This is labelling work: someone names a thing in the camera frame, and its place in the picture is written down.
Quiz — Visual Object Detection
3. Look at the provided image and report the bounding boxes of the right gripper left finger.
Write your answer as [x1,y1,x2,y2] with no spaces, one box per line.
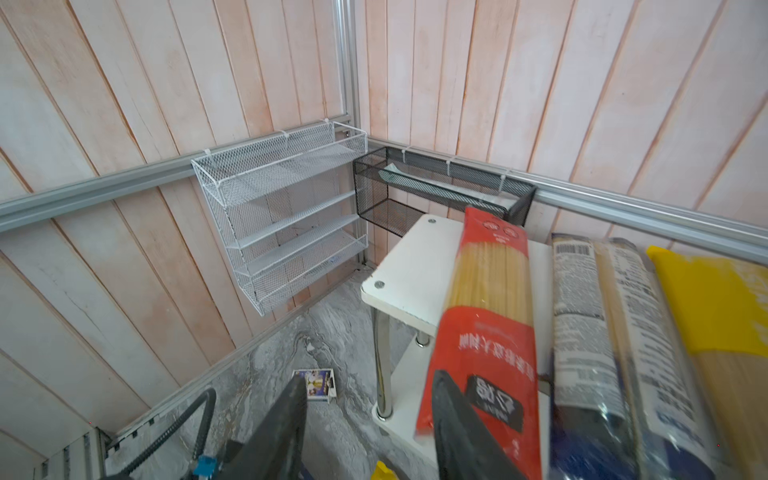
[217,376,307,479]

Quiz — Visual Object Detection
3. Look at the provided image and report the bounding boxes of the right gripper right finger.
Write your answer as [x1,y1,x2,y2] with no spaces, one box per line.
[431,370,525,479]

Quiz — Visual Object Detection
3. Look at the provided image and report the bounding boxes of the yellow Pastatime spaghetti bag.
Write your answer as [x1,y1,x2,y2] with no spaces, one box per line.
[370,461,399,480]
[646,246,767,479]

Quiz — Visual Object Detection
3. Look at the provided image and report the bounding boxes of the red spaghetti bag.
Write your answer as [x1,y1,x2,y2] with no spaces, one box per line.
[415,207,542,479]

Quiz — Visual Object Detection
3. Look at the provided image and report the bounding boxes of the clear blue spaghetti bag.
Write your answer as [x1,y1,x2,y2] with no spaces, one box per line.
[550,233,723,479]

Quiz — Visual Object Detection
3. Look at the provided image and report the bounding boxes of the white two-tier shelf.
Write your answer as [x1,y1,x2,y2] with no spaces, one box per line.
[360,214,552,475]

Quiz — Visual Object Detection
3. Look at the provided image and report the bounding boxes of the small card on floor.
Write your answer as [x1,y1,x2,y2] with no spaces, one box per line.
[292,368,337,403]

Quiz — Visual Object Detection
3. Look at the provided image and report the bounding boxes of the white wire mesh organizer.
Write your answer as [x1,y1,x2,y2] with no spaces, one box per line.
[191,119,369,315]

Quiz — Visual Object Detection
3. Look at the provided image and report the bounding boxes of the black wire mesh basket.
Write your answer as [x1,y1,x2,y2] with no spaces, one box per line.
[353,147,537,237]

